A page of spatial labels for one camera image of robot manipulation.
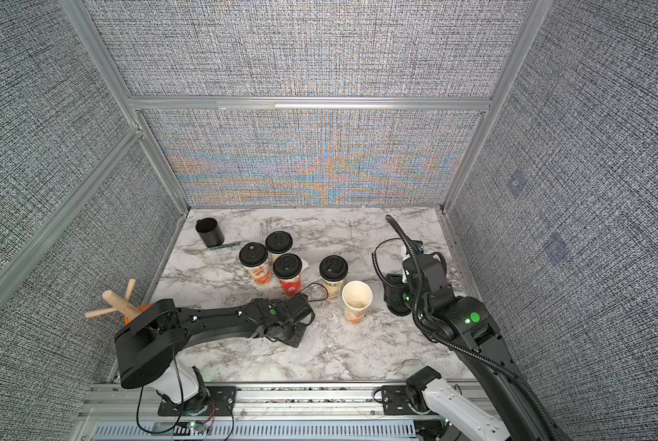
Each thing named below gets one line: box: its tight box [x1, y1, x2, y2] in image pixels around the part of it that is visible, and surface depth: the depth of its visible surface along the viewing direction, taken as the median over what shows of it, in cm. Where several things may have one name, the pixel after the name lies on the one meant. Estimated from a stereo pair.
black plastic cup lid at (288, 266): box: [272, 252, 303, 281], surface depth 83 cm
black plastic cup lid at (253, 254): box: [238, 241, 270, 268], surface depth 85 cm
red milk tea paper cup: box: [279, 272, 303, 297], surface depth 87 cm
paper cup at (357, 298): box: [341, 280, 374, 327], surface depth 80 cm
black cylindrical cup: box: [194, 216, 225, 249], surface depth 106 cm
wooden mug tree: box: [83, 278, 143, 320], surface depth 65 cm
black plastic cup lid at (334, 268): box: [318, 254, 350, 283], surface depth 82 cm
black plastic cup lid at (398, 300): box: [383, 287, 413, 317], surface depth 60 cm
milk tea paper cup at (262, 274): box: [248, 258, 273, 286], surface depth 91 cm
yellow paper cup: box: [321, 277, 344, 302], surface depth 83 cm
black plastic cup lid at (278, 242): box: [264, 230, 294, 255], surface depth 89 cm
